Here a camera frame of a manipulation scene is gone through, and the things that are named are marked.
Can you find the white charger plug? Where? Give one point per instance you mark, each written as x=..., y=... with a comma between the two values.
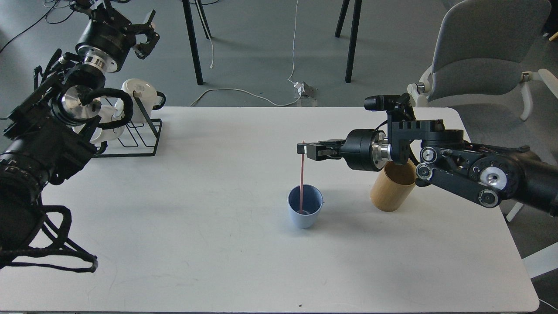
x=301, y=88

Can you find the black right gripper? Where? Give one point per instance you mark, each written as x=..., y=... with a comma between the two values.
x=361, y=150

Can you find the white mug lower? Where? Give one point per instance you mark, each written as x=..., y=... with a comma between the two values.
x=107, y=113

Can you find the bamboo cylinder holder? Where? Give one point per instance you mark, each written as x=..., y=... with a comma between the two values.
x=393, y=185

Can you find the black table leg left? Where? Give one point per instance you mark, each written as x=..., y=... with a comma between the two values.
x=188, y=15

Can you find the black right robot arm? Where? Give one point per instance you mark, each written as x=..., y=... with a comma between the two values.
x=483, y=174

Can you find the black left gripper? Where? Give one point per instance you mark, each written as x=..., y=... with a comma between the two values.
x=115, y=46

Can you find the black wire dish rack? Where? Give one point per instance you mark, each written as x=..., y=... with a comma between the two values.
x=137, y=139

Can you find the blue plastic cup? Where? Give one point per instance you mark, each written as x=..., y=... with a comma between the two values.
x=305, y=202

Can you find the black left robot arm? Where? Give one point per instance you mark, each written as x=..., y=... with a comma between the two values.
x=52, y=129

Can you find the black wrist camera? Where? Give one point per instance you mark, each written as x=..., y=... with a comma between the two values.
x=398, y=106

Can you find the grey office chair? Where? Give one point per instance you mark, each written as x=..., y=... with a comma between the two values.
x=479, y=49

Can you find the black table leg right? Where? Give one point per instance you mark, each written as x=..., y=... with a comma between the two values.
x=355, y=23

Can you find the black table leg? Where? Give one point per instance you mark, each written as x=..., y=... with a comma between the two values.
x=188, y=15
x=355, y=23

